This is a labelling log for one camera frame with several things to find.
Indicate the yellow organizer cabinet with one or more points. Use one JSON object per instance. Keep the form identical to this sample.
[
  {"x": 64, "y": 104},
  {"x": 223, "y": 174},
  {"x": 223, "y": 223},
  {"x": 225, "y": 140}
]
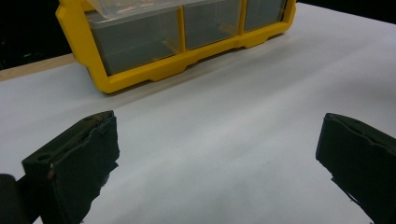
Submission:
[{"x": 174, "y": 67}]

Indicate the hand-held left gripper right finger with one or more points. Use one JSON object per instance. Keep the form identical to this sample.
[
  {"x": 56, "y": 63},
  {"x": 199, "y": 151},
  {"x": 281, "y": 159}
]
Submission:
[{"x": 361, "y": 161}]

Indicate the set of clear plastic drawers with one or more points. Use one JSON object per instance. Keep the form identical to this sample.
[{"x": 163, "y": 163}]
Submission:
[{"x": 140, "y": 46}]

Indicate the clear organizer drawer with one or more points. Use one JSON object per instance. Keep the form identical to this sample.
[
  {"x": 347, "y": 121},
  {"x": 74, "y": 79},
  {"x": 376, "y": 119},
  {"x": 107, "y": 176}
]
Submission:
[{"x": 134, "y": 9}]

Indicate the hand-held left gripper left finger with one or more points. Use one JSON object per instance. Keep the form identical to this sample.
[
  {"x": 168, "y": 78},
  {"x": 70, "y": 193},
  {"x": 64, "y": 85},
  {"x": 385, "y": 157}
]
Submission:
[{"x": 74, "y": 165}]

